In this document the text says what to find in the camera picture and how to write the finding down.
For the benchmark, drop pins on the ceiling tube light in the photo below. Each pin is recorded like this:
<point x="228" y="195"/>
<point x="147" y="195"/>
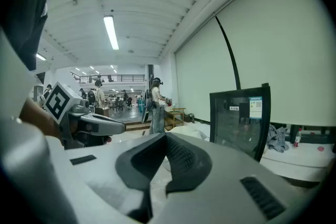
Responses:
<point x="111" y="32"/>
<point x="41" y="56"/>

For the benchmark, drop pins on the black bag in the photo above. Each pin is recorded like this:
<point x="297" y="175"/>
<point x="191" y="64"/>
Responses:
<point x="189" y="118"/>

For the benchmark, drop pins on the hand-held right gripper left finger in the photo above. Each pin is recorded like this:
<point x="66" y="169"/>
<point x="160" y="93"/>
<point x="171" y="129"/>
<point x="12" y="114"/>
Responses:
<point x="105" y="178"/>

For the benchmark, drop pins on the white beanbag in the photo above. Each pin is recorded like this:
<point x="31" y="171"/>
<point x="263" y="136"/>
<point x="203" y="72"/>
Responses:
<point x="191" y="129"/>

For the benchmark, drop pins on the person's black clothing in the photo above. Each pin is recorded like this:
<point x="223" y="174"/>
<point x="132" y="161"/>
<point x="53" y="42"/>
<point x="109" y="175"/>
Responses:
<point x="23" y="8"/>

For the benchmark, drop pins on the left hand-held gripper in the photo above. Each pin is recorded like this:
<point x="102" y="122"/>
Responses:
<point x="59" y="102"/>

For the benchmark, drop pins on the pink round object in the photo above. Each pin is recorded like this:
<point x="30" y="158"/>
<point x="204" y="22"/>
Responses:
<point x="320" y="149"/>

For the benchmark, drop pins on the black window post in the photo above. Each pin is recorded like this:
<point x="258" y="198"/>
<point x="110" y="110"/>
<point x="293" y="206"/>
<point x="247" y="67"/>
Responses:
<point x="232" y="57"/>

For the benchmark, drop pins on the grey crumpled cloth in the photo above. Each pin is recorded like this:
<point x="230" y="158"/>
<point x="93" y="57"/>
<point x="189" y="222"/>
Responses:
<point x="277" y="139"/>

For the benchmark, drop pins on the wooden shelf rack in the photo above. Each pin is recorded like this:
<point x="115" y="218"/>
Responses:
<point x="176" y="116"/>

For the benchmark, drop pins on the person's left forearm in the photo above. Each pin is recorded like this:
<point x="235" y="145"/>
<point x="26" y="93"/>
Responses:
<point x="36" y="118"/>

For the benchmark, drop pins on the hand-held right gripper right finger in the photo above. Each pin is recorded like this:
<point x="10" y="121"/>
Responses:
<point x="223" y="191"/>

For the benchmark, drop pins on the plastic bottle with red label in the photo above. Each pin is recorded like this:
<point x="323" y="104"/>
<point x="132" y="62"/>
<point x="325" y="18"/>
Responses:
<point x="297" y="137"/>

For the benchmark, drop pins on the black balcony railing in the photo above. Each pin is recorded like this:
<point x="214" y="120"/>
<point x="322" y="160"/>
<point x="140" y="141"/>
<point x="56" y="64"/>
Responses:
<point x="110" y="78"/>

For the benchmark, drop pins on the black mini fridge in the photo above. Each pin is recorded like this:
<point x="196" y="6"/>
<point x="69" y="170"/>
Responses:
<point x="265" y="85"/>

